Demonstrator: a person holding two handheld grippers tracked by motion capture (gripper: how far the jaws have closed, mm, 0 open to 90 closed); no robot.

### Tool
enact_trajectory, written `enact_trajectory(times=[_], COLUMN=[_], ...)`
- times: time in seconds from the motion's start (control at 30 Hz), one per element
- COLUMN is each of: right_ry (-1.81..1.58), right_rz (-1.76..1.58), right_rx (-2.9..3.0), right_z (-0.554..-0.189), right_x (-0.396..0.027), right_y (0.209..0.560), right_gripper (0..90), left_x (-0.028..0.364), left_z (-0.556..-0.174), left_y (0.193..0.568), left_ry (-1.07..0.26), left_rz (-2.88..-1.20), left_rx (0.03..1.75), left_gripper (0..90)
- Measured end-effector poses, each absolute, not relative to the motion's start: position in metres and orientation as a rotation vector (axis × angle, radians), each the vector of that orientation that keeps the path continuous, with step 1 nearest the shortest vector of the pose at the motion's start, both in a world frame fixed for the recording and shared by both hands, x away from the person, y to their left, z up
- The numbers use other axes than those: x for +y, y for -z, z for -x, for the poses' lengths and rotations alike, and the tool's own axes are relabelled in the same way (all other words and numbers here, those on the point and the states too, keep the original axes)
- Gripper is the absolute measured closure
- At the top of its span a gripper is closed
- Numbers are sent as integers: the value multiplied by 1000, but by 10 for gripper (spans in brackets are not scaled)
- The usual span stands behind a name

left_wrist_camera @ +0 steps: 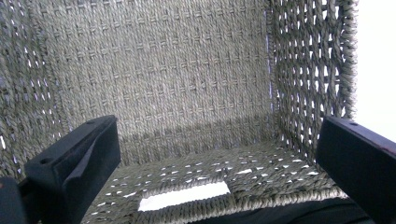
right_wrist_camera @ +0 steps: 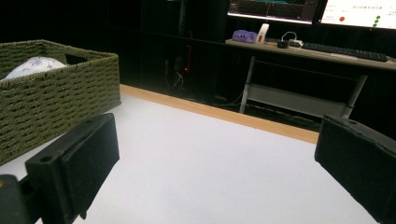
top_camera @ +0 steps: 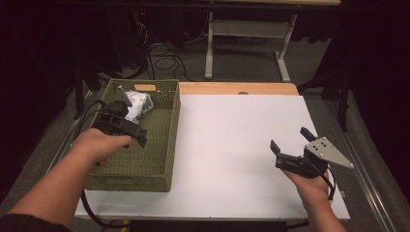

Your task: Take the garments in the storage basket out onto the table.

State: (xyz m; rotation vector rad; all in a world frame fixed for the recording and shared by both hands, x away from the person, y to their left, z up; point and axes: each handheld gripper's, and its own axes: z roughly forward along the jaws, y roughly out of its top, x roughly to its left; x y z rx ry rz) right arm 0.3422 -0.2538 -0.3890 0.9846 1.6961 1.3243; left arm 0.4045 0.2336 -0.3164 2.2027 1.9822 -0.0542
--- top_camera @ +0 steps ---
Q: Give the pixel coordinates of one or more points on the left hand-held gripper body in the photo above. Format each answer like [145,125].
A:
[114,117]

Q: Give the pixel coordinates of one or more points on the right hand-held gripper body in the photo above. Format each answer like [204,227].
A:
[327,153]

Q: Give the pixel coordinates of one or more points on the green woven basket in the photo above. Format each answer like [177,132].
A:
[151,161]

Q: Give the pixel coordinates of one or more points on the person's left hand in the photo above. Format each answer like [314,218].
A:
[98,145]

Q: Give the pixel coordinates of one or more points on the person's right hand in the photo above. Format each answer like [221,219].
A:
[314,190]

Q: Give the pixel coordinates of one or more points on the black stand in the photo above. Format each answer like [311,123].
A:
[344,103]
[78,90]

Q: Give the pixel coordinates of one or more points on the white sheet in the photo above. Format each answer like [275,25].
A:
[225,145]

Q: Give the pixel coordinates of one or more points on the white-framed desk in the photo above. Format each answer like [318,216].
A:
[209,48]

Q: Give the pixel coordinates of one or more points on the dark sleeve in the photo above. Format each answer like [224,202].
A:
[29,224]

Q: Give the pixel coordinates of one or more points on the metal floor rail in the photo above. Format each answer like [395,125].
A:
[361,167]

